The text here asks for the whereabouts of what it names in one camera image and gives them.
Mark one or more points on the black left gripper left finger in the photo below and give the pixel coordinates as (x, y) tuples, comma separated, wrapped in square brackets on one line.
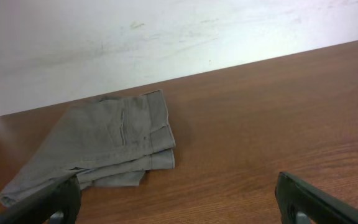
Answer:
[(58, 202)]

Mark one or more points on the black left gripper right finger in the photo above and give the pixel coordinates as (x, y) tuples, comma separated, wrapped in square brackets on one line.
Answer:
[(301, 202)]

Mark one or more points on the folded grey pants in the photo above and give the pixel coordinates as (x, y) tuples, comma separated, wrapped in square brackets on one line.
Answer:
[(107, 143)]

